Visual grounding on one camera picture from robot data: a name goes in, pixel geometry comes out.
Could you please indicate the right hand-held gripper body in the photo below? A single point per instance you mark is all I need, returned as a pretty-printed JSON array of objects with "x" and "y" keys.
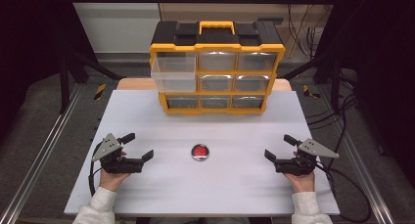
[{"x": 293, "y": 167}]

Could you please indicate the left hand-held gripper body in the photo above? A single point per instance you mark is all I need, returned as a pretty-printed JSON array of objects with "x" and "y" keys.
[{"x": 107, "y": 147}]

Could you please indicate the round red metal tin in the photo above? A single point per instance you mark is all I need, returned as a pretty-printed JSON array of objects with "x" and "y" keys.
[{"x": 200, "y": 151}]

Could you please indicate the clear plastic organizer drawer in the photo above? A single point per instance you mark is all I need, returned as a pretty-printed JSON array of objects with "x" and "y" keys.
[{"x": 174, "y": 72}]

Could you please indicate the person's right hand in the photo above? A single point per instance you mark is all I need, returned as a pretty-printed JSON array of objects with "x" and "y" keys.
[{"x": 301, "y": 182}]

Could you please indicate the person's left hand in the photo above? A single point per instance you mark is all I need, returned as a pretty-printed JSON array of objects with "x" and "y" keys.
[{"x": 112, "y": 181}]

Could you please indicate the yellow black floor tape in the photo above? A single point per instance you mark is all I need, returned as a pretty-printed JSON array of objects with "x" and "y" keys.
[
  {"x": 310, "y": 92},
  {"x": 100, "y": 91}
]

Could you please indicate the grid of clear plastic drawers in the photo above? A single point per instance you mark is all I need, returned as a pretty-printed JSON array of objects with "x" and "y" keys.
[{"x": 218, "y": 61}]

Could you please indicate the black curtain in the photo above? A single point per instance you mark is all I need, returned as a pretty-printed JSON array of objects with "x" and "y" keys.
[
  {"x": 29, "y": 48},
  {"x": 381, "y": 70}
]

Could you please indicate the yellow black organizer cabinet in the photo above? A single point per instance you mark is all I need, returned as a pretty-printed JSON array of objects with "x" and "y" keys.
[{"x": 215, "y": 33}]

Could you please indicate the aluminium floor rail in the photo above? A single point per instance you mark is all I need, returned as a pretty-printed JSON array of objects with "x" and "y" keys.
[
  {"x": 42, "y": 152},
  {"x": 362, "y": 171}
]

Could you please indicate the black metal frame stand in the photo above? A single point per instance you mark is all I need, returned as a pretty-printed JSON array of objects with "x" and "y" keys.
[
  {"x": 328, "y": 70},
  {"x": 70, "y": 74}
]

